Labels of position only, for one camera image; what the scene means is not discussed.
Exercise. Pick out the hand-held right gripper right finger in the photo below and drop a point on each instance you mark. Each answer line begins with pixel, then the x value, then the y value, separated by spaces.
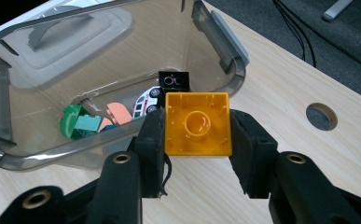
pixel 252 161

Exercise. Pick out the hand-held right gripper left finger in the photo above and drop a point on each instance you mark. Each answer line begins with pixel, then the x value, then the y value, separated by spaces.
pixel 150 155

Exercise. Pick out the dark teal building block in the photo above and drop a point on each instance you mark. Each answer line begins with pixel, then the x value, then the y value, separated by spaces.
pixel 110 128

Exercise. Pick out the long salmon building block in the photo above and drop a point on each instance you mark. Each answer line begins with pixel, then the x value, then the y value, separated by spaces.
pixel 119 113

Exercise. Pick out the white toy car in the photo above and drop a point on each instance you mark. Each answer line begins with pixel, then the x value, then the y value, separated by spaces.
pixel 145 102

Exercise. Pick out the square salmon building block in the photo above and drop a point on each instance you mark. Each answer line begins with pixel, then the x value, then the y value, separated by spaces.
pixel 105 124

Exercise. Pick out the yellow-orange building block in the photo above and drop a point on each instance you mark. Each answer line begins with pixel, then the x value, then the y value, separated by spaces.
pixel 197 124

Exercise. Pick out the light teal building block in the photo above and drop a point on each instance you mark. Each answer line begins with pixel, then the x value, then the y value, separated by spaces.
pixel 88 123

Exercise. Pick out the green building block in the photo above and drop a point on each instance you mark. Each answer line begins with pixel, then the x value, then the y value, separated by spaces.
pixel 69 121

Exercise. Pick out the transparent grey storage bin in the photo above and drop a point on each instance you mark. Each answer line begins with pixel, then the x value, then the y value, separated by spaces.
pixel 156 46

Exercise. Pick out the white metal stand frame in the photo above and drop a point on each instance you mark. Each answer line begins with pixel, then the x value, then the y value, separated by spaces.
pixel 336 9

